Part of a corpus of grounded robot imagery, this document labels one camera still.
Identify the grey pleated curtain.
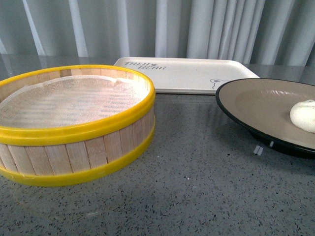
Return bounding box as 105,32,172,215
0,0,315,66

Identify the beige plate with black rim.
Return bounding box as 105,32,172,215
216,78,315,159

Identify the cream bear print tray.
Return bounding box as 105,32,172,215
114,57,258,94

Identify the white steamed bun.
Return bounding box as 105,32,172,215
290,99,315,133

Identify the yellow rimmed bamboo steamer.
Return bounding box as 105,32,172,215
0,65,156,187

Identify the white mesh steamer cloth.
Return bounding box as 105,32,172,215
0,75,149,128

